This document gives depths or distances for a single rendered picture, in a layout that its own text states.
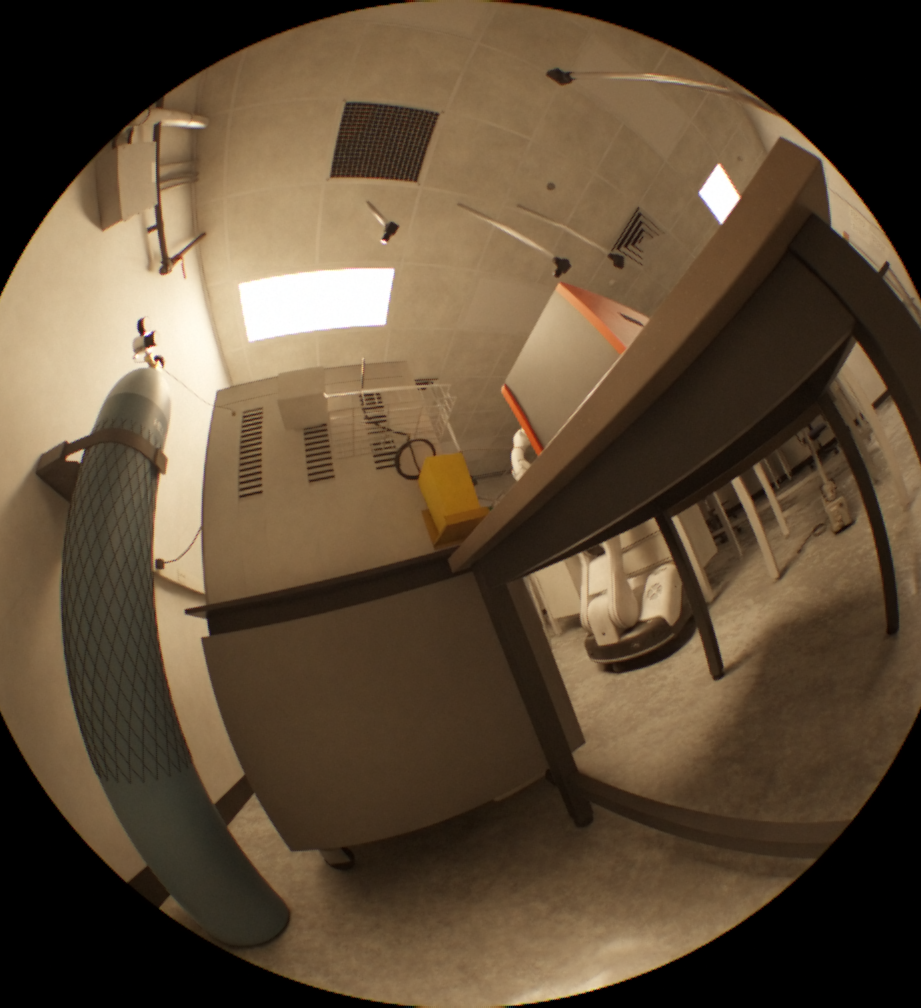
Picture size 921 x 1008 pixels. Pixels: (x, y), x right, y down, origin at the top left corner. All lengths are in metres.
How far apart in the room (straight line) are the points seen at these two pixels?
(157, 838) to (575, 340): 1.24
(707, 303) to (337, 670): 0.72
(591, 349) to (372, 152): 1.89
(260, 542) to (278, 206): 1.97
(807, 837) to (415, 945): 0.59
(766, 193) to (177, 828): 0.93
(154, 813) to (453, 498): 0.88
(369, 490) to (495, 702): 0.58
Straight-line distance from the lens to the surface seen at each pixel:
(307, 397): 0.74
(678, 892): 0.66
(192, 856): 0.72
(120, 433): 0.81
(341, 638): 0.65
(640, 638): 1.44
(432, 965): 0.70
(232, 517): 0.80
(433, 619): 0.66
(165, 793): 0.67
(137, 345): 1.07
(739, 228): 0.23
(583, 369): 0.66
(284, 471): 0.81
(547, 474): 0.29
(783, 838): 0.48
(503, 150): 2.46
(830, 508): 1.97
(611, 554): 1.51
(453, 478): 0.65
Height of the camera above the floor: 0.60
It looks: 20 degrees up
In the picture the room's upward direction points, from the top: 21 degrees counter-clockwise
